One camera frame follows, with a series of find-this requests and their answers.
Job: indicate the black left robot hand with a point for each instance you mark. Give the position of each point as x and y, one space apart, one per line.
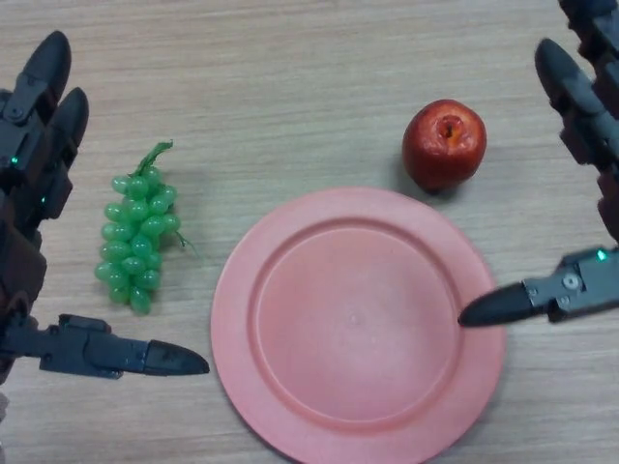
29 145

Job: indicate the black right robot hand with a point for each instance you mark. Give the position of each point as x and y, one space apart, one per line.
580 121

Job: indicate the red apple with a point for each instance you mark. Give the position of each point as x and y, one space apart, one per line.
442 150

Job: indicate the pink round plate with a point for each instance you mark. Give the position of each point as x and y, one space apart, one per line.
358 338

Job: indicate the green grape bunch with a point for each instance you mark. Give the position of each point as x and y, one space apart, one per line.
135 232

